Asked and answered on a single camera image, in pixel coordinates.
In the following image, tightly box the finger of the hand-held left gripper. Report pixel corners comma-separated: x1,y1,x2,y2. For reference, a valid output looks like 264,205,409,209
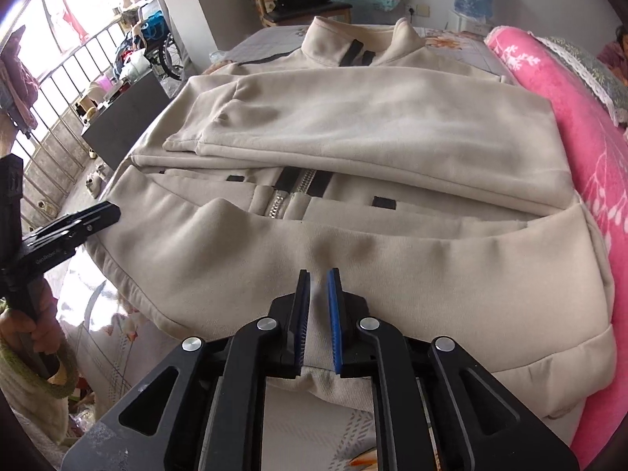
22,200,122,248

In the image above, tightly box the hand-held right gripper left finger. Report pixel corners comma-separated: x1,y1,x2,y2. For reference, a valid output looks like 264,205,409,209
61,269,312,471

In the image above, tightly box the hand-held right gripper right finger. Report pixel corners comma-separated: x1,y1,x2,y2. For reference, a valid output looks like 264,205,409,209
326,268,580,471

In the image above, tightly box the cream zip jacket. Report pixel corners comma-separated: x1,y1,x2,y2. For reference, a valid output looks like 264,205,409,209
86,16,616,420

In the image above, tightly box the person's left forearm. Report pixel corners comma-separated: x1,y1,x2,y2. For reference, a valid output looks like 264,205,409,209
0,299,79,457

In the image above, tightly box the person's left hand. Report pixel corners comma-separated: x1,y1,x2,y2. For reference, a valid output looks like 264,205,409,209
27,282,67,354

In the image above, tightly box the beige shoe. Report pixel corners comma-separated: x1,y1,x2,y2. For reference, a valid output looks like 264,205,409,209
84,164,113,198

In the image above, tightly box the grey cabinet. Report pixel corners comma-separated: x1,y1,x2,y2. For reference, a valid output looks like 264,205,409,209
81,71,175,170

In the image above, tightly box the pink hanging garment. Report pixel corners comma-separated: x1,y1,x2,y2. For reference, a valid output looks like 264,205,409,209
0,27,40,133

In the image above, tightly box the metal window railing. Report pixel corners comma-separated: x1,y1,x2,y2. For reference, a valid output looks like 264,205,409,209
10,24,133,229

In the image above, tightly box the red white hanging garment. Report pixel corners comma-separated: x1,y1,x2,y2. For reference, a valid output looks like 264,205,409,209
61,0,89,55

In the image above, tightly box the wheelchair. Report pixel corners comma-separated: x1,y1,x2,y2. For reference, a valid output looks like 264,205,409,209
115,10,190,82

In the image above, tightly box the pink leaf print blanket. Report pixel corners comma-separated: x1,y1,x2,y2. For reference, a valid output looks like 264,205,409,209
483,24,628,471

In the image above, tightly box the white water dispenser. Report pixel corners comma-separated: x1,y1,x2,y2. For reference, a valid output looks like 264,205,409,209
446,12,491,33

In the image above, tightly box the floral lace pillow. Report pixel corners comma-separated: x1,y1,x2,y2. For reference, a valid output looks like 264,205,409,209
542,34,628,126

